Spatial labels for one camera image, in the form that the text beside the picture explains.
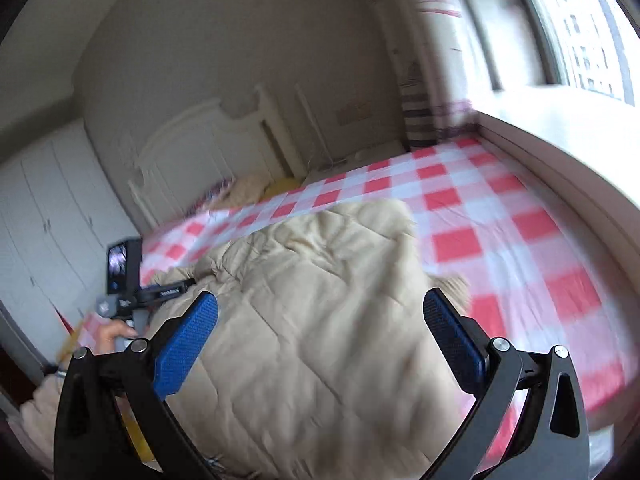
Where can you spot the white wardrobe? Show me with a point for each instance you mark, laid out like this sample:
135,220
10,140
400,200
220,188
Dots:
50,220

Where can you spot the cream windowsill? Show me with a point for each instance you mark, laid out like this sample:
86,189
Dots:
565,160

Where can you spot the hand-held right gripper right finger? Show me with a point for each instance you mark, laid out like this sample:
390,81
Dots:
452,342

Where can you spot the white bed headboard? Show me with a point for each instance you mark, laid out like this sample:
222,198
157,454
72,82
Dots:
200,160

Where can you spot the patterned curtain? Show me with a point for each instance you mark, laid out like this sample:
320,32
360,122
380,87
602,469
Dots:
435,60

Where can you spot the red white checkered bed sheet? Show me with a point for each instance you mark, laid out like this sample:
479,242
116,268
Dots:
470,210

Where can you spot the wall socket panel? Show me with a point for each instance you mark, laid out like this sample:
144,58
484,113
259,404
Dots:
352,112

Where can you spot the window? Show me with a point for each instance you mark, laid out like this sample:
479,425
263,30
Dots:
580,35

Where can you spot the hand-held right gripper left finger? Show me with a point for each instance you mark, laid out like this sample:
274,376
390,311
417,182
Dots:
187,345

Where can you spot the person's left hand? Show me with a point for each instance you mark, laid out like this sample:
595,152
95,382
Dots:
112,337

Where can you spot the yellow pillow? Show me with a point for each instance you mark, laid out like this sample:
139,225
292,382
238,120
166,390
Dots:
281,187

